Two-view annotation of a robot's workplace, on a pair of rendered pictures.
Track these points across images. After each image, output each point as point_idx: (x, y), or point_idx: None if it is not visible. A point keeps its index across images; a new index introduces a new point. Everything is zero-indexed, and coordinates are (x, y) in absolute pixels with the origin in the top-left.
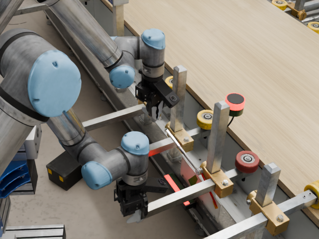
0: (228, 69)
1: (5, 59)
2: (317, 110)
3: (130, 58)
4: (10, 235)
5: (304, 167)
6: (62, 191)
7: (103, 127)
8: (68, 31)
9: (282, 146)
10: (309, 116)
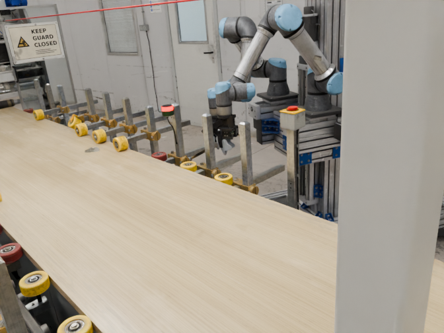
0: (174, 195)
1: None
2: (96, 185)
3: (230, 83)
4: (256, 106)
5: (123, 158)
6: None
7: None
8: None
9: (133, 163)
10: (106, 180)
